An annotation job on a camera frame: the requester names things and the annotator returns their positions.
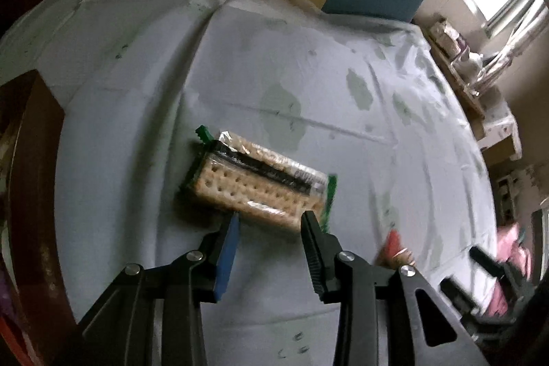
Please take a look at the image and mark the gold-lined dark gift box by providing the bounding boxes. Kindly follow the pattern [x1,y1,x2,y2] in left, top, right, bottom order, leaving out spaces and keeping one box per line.
[1,70,75,365]

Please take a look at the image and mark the long sesame stick packet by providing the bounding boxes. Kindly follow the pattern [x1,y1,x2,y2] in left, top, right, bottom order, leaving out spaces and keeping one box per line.
[376,228,416,270]

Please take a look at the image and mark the tissue box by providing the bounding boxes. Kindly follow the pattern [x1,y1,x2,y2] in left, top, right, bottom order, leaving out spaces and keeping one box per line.
[429,19,462,58]

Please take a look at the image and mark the cracker pack with green ends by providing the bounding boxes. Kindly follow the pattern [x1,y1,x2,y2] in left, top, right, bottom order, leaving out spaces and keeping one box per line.
[176,126,338,233]

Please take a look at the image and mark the wooden side table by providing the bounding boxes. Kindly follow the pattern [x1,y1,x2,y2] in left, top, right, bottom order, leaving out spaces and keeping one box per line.
[422,30,523,166]

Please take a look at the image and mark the white teapot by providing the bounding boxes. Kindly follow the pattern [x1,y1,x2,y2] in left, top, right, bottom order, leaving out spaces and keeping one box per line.
[453,49,483,84]

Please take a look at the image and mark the light blue smiley tablecloth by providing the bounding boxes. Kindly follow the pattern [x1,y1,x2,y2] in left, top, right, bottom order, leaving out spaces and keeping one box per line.
[1,0,495,365]

